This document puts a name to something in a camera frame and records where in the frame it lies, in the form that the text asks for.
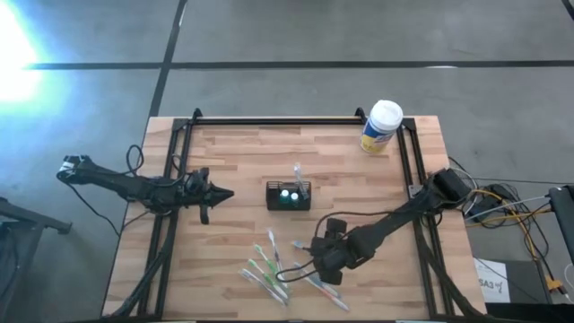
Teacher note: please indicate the wrapped grey blue toothbrush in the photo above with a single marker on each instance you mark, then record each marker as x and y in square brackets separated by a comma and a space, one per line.
[260, 285]

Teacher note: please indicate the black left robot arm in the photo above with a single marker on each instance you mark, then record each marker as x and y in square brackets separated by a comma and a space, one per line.
[116, 184]

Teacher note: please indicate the black aluminium table frame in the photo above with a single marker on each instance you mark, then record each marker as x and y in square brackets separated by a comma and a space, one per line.
[278, 120]

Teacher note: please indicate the black floor stand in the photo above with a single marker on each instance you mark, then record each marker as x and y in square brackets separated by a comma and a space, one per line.
[27, 220]

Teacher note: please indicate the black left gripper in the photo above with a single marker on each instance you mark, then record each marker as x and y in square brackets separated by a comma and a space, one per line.
[204, 199]

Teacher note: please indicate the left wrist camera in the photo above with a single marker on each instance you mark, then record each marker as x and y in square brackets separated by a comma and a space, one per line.
[192, 181]

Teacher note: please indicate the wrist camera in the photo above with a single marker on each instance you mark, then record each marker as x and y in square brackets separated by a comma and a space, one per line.
[336, 226]
[192, 181]

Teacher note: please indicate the green toothbrush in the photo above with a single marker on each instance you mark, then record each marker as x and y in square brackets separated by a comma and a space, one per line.
[264, 276]
[264, 260]

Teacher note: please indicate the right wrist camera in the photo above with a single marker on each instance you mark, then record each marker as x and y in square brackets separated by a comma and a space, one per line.
[336, 226]

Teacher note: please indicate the black equipment stand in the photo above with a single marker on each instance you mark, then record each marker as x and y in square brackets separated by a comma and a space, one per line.
[562, 215]

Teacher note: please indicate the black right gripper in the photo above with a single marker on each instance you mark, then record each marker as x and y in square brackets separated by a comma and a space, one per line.
[336, 262]

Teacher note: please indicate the black power supply box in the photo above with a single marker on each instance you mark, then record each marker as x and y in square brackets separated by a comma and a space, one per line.
[486, 208]

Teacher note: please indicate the blue orange toothbrush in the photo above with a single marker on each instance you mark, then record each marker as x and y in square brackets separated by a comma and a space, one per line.
[336, 301]

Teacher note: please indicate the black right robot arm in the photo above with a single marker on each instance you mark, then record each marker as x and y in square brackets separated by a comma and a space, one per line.
[403, 215]

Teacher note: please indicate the Lysol wipes canister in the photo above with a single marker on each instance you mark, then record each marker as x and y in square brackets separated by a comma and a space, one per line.
[381, 128]

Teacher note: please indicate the white paper sheet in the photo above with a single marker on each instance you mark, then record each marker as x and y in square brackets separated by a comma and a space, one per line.
[491, 282]

